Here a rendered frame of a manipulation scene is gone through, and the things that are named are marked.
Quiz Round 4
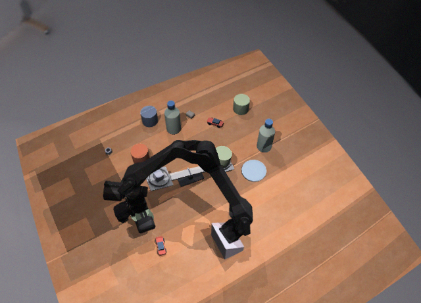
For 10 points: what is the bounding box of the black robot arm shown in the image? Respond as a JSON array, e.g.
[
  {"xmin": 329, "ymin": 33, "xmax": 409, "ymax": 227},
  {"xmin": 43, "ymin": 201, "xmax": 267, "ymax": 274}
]
[{"xmin": 103, "ymin": 140, "xmax": 253, "ymax": 244}]

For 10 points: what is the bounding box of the blue cylinder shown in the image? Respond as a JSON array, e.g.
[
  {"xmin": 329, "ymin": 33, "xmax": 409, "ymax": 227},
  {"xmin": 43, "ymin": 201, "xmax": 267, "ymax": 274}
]
[{"xmin": 140, "ymin": 106, "xmax": 159, "ymax": 127}]

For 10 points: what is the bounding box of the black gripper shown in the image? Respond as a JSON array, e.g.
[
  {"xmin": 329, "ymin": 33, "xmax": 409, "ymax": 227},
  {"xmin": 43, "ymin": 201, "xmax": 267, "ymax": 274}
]
[{"xmin": 129, "ymin": 197, "xmax": 156, "ymax": 233}]

